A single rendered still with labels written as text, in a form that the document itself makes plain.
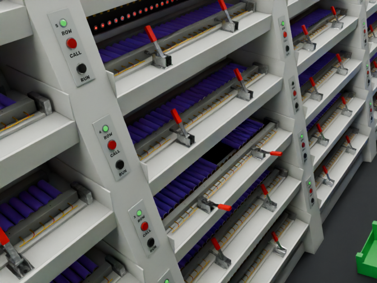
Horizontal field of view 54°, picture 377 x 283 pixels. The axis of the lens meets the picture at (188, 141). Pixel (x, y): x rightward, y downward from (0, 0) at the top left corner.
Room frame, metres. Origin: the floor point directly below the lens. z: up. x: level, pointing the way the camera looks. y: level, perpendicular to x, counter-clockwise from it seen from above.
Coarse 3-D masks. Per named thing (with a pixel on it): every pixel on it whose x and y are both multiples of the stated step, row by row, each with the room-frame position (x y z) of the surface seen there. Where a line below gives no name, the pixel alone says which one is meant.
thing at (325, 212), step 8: (360, 160) 1.58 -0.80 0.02; (352, 168) 1.51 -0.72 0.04; (344, 176) 1.45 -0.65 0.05; (352, 176) 1.50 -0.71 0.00; (344, 184) 1.43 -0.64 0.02; (336, 192) 1.36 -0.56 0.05; (328, 200) 1.32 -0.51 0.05; (336, 200) 1.35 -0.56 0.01; (328, 208) 1.30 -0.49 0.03; (320, 216) 1.24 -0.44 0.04; (296, 248) 1.10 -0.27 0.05; (296, 256) 1.08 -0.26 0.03; (288, 264) 1.04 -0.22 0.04; (280, 272) 1.01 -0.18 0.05; (288, 272) 1.03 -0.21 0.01; (280, 280) 0.99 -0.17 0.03
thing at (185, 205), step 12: (264, 132) 1.07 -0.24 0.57; (276, 132) 1.09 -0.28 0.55; (252, 144) 1.01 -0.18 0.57; (240, 156) 0.97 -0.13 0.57; (228, 168) 0.92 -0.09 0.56; (216, 180) 0.88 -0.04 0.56; (204, 192) 0.85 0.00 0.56; (180, 204) 0.80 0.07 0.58; (192, 204) 0.81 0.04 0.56; (168, 216) 0.77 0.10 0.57; (180, 216) 0.78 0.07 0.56; (168, 228) 0.75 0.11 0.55
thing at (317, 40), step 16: (320, 0) 1.68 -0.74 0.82; (304, 16) 1.56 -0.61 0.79; (320, 16) 1.56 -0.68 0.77; (336, 16) 1.47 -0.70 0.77; (352, 16) 1.59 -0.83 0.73; (304, 32) 1.29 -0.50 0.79; (320, 32) 1.42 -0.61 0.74; (336, 32) 1.43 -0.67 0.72; (304, 48) 1.29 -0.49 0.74; (320, 48) 1.30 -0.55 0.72; (304, 64) 1.21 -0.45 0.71
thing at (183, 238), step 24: (264, 120) 1.14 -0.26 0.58; (288, 120) 1.10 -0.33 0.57; (264, 144) 1.04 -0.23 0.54; (288, 144) 1.09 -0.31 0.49; (240, 168) 0.94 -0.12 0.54; (264, 168) 0.98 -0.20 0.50; (216, 192) 0.86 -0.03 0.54; (240, 192) 0.88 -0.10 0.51; (192, 216) 0.79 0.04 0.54; (216, 216) 0.80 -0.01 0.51; (192, 240) 0.73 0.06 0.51
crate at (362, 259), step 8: (376, 224) 1.07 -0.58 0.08; (376, 232) 1.07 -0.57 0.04; (368, 240) 1.03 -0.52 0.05; (376, 240) 1.07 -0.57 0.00; (368, 248) 1.03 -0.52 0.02; (376, 248) 1.03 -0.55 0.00; (360, 256) 0.95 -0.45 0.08; (368, 256) 1.01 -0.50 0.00; (376, 256) 1.00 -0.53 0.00; (360, 264) 0.94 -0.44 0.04; (368, 264) 0.92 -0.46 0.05; (376, 264) 0.96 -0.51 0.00; (360, 272) 0.95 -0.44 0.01; (368, 272) 0.93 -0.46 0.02; (376, 272) 0.91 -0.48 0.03
